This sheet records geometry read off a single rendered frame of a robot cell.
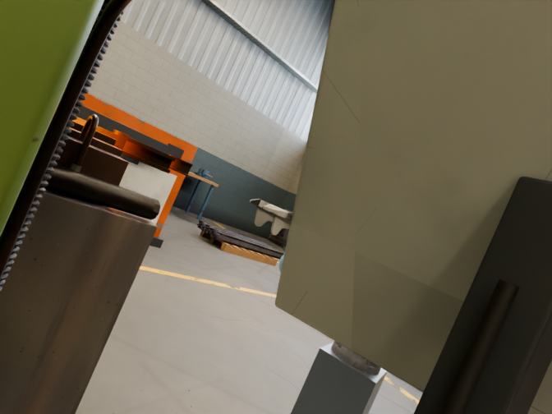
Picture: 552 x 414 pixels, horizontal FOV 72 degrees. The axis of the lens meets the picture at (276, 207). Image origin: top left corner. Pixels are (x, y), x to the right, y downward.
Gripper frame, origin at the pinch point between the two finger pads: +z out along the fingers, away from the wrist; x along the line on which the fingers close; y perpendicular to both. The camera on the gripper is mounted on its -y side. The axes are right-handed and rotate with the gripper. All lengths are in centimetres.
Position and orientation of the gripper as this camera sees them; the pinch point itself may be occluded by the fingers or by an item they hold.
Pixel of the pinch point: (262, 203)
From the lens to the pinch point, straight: 81.7
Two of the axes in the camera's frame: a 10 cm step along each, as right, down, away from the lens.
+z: -7.0, -3.1, -6.4
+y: -4.1, 9.1, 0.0
